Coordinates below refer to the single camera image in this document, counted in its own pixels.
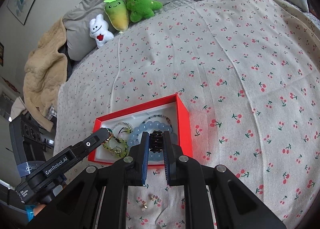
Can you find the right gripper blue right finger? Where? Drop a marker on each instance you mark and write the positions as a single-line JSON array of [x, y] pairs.
[[167, 156]]

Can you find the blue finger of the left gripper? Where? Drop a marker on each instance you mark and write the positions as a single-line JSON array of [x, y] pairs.
[[92, 141]]

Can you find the cherry print bed sheet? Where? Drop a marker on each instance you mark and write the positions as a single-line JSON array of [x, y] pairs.
[[248, 73]]

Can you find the red jewelry box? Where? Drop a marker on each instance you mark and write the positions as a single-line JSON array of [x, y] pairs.
[[164, 114]]

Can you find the black hair claw clip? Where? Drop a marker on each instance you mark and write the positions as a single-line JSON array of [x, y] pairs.
[[156, 141]]

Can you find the gold ring ornament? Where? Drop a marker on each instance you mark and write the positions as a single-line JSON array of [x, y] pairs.
[[110, 135]]

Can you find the green yellow radish plush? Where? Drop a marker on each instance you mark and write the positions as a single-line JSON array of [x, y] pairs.
[[118, 14]]

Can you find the white bunny plush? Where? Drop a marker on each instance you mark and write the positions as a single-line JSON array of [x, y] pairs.
[[98, 30]]

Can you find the framed wall picture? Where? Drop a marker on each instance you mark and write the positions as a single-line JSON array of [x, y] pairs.
[[20, 9]]

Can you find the beige blanket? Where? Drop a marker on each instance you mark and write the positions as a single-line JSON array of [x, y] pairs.
[[45, 71]]

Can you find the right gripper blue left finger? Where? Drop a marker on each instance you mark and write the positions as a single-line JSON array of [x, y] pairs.
[[145, 143]]

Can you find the person left hand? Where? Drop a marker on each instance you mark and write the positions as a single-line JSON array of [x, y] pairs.
[[37, 209]]

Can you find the green tree plush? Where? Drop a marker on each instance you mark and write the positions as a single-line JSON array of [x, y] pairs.
[[142, 9]]

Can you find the black power strip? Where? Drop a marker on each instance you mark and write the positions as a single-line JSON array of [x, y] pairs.
[[28, 144]]

